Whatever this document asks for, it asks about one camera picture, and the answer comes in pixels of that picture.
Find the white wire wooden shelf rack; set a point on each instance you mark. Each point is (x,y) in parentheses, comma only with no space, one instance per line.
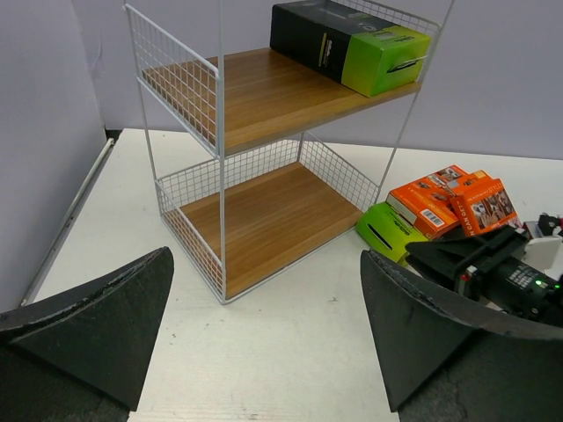
(271,192)

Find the orange Gillette Fusion5 box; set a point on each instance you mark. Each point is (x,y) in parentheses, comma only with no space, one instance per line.
(482,204)

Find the orange Gillette cartridge box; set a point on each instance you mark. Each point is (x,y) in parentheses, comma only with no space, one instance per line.
(426,202)

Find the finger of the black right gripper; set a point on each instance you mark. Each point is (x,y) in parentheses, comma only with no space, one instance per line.
(505,240)
(437,264)

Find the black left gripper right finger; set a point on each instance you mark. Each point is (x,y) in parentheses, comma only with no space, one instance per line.
(446,358)

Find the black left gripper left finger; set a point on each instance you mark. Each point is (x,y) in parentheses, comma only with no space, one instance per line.
(83,354)

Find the green black Gillette Labs box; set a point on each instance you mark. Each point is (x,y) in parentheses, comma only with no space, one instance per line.
(363,50)
(386,231)

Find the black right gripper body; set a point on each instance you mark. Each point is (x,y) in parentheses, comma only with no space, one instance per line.
(515,287)

